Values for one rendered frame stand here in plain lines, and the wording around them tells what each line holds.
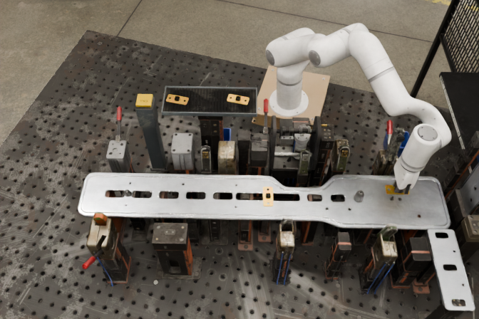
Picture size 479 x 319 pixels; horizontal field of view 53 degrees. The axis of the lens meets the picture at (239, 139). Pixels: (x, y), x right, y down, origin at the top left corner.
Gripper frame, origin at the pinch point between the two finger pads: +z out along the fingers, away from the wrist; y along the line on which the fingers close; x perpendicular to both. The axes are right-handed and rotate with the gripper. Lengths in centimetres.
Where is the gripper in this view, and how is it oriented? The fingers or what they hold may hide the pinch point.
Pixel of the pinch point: (399, 186)
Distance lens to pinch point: 181.6
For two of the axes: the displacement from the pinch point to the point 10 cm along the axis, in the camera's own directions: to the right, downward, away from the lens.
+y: -0.2, 8.0, -6.0
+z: -0.1, 6.0, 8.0
